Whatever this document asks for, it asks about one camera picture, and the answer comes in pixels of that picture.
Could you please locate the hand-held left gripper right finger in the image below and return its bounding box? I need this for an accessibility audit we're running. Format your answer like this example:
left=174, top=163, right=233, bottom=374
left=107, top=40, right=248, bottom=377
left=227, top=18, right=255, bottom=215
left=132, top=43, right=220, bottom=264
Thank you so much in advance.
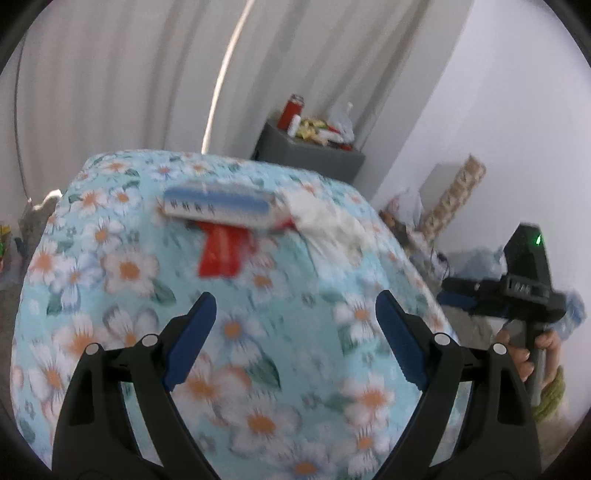
left=375, top=290, right=542, bottom=480

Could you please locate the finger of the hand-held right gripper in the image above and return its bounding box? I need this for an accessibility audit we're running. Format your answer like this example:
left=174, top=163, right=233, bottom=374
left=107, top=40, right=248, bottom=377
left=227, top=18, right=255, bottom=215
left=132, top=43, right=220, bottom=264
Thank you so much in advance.
left=438, top=294, right=507, bottom=318
left=441, top=276, right=505, bottom=297

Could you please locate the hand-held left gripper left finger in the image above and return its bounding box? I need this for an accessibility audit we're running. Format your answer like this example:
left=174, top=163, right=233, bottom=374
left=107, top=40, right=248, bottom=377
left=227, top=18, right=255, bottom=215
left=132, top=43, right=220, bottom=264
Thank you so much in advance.
left=52, top=292, right=218, bottom=480

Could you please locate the red packet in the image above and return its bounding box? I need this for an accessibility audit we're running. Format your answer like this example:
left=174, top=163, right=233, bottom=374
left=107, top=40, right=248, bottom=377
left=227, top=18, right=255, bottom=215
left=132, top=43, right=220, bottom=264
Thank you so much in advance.
left=198, top=222, right=259, bottom=278

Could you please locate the blue and white medicine box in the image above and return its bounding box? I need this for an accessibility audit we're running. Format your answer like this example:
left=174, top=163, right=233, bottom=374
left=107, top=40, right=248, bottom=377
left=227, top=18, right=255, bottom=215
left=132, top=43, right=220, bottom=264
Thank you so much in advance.
left=163, top=182, right=296, bottom=232

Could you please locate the white plastic bag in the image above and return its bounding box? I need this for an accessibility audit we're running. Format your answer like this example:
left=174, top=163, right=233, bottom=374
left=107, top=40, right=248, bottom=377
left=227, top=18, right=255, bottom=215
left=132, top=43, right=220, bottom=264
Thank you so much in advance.
left=281, top=189, right=370, bottom=259
left=388, top=187, right=423, bottom=227

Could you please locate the person's right hand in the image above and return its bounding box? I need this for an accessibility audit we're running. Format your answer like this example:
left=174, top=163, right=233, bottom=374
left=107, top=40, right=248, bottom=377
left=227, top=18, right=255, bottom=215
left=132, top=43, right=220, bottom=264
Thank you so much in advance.
left=493, top=329, right=563, bottom=393

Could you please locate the blue floral blanket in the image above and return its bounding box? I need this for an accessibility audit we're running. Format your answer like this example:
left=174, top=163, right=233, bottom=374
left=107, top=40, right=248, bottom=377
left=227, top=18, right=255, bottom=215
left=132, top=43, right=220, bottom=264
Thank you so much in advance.
left=10, top=148, right=467, bottom=480

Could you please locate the tile-patterned roll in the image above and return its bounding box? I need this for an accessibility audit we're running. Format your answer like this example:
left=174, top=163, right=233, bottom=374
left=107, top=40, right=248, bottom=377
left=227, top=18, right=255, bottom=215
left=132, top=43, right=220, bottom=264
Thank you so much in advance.
left=422, top=154, right=487, bottom=241

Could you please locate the cream cloth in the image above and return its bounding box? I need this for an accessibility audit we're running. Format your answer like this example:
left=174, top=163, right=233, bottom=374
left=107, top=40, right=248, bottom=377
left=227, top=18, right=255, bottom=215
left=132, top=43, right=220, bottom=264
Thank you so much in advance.
left=21, top=188, right=63, bottom=217

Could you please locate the grey cabinet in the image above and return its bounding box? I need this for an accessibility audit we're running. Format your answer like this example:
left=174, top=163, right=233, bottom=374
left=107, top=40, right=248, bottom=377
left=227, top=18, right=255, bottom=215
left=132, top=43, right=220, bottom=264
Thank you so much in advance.
left=253, top=119, right=366, bottom=183

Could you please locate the pile of yellow snack packets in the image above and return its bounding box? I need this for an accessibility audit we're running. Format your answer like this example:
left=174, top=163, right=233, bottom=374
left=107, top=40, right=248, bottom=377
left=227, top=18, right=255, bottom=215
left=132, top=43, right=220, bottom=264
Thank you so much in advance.
left=297, top=117, right=345, bottom=146

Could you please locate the red thermos flask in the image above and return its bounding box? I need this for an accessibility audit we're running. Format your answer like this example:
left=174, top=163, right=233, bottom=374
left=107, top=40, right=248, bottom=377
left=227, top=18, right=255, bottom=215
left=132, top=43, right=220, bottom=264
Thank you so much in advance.
left=277, top=93, right=305, bottom=132

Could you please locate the white curtain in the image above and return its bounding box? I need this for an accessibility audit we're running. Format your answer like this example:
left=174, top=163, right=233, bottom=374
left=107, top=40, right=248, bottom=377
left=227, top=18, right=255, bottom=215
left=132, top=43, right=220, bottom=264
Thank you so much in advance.
left=0, top=0, right=472, bottom=204

